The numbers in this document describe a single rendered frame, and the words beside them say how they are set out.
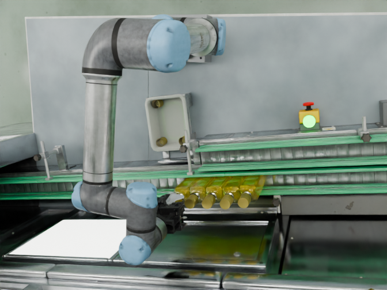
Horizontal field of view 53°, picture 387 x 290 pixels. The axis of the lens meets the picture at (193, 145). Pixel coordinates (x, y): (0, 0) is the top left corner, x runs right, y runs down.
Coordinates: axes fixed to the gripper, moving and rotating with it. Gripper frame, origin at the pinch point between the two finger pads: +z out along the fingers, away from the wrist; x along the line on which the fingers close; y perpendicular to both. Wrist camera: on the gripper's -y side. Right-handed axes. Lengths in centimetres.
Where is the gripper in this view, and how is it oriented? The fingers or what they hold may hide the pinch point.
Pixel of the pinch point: (173, 203)
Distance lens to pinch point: 129.0
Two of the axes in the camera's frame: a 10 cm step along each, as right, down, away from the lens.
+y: 9.4, -0.7, -3.2
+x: -1.3, -9.8, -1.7
